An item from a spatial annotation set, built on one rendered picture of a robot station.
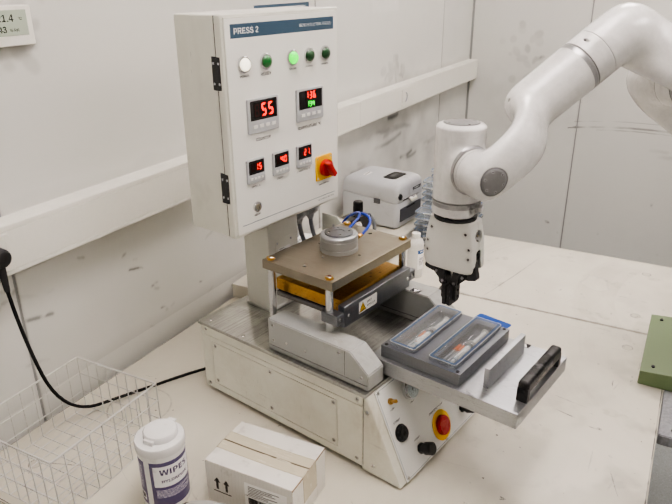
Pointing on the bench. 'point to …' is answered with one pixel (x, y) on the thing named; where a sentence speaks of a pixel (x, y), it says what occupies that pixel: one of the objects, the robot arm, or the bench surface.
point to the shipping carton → (264, 468)
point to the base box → (303, 403)
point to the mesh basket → (77, 441)
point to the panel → (428, 406)
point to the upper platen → (293, 289)
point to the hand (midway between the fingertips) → (450, 292)
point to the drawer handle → (537, 373)
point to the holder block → (442, 365)
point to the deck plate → (223, 319)
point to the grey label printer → (384, 194)
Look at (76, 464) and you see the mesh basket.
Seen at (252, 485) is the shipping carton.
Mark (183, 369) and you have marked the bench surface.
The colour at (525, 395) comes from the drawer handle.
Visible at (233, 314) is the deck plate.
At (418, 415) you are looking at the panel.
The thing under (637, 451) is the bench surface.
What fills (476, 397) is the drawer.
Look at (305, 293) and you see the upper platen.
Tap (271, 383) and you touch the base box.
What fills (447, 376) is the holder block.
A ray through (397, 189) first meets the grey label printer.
